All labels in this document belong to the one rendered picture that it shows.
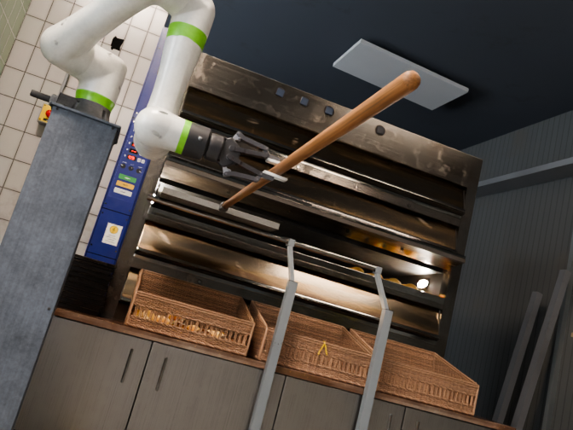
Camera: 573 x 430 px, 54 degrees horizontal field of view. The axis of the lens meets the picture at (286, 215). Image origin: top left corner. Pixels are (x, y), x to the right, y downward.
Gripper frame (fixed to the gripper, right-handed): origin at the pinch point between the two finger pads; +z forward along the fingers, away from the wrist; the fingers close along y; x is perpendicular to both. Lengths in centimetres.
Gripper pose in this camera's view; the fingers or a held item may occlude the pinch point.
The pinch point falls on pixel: (276, 170)
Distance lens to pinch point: 158.4
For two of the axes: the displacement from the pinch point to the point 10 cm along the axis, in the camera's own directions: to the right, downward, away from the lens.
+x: 2.6, -0.9, -9.6
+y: -2.8, 9.5, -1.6
